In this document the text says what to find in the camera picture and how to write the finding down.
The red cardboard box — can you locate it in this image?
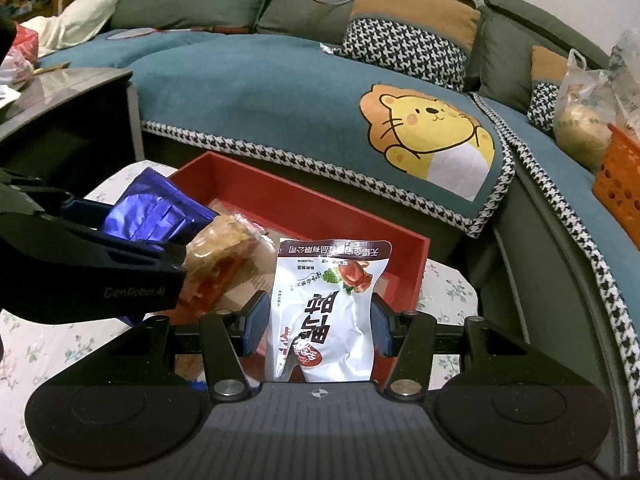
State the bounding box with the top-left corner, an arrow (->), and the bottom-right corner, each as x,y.
145,151 -> 431,396

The clear crumpled plastic bag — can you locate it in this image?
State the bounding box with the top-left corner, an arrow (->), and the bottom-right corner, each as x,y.
607,27 -> 640,136

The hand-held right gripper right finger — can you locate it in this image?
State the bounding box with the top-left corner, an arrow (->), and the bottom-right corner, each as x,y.
371,292 -> 531,402

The large tan houndstooth cushion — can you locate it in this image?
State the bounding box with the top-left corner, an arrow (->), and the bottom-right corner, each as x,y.
342,0 -> 482,92

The orange plastic basket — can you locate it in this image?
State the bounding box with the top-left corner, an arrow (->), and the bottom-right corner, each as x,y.
591,122 -> 640,251

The white garment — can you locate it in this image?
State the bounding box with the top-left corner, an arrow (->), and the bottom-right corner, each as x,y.
22,0 -> 126,58

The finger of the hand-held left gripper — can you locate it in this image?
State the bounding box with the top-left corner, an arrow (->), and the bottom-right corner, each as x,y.
0,168 -> 116,234
61,221 -> 188,273

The clear packet of yellow crisps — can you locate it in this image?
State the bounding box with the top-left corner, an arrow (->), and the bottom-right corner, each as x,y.
177,212 -> 276,318

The teal lion print sofa cover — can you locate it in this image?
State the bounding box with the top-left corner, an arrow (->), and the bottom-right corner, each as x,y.
37,27 -> 516,238

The purple foil packet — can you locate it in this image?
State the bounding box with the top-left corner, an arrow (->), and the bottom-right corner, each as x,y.
104,167 -> 219,327

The green sofa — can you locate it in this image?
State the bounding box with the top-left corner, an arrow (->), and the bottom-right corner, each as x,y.
30,0 -> 640,461

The teal houndstooth trim sofa cover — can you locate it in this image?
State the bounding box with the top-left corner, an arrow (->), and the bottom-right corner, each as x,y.
472,92 -> 640,396

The white and red plastic bag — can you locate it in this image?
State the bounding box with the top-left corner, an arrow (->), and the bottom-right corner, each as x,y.
0,22 -> 41,92

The small tan houndstooth cushion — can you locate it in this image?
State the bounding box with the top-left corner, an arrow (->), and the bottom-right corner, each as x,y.
527,45 -> 576,133

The white packet with meat picture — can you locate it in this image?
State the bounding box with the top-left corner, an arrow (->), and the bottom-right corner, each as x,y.
265,237 -> 393,383

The dark coffee table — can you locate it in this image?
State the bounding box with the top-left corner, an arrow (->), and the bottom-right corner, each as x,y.
0,62 -> 146,196

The plastic bag with food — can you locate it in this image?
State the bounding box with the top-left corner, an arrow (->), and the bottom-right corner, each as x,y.
552,49 -> 618,171

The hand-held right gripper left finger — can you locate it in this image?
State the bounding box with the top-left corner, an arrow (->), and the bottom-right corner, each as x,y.
107,290 -> 273,404

